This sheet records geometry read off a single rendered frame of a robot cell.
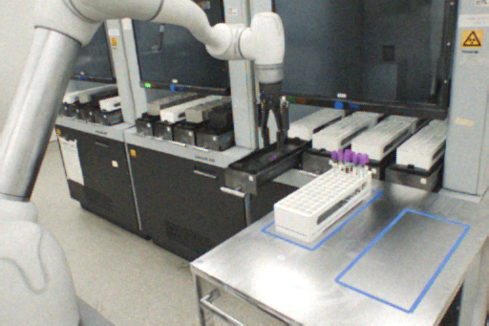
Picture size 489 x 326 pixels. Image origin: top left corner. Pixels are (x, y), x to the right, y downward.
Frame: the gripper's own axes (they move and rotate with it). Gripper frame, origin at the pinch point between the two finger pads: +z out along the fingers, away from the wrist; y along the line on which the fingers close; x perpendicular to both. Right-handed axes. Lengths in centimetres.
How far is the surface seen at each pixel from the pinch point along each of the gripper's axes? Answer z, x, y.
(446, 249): 6, 26, -62
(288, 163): 9.9, -5.2, -2.5
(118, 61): -21, -20, 117
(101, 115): 8, -11, 129
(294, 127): 2.0, -21.6, 5.6
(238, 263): 6, 54, -30
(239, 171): 7.4, 13.5, 4.3
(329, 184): -0.1, 21.5, -33.2
